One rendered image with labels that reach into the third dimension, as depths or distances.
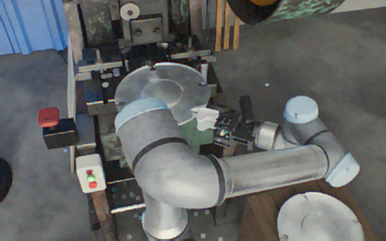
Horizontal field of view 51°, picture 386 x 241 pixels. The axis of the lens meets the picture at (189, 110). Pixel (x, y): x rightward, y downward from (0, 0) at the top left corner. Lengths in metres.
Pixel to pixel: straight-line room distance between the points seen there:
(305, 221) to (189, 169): 0.86
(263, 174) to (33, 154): 1.60
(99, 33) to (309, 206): 1.00
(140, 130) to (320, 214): 0.94
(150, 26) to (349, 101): 1.56
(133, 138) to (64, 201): 1.28
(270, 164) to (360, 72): 2.00
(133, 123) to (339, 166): 0.44
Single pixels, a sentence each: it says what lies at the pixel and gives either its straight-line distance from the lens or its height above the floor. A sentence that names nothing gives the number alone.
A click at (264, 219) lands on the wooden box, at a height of 0.35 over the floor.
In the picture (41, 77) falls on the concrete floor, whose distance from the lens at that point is 2.62.
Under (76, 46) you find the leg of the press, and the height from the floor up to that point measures 0.67.
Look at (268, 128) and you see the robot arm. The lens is 1.07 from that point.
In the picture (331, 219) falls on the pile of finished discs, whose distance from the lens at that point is 1.54.
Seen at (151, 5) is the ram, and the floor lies 1.00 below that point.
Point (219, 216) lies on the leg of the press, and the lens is 1.83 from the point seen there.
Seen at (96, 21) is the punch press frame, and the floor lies 0.81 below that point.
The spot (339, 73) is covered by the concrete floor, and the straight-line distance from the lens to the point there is 2.69.
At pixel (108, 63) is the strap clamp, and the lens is 1.43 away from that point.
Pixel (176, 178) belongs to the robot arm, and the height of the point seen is 1.07.
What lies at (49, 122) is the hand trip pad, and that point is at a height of 0.76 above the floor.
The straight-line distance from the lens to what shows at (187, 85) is 1.25.
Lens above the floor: 1.65
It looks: 46 degrees down
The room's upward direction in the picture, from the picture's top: 1 degrees clockwise
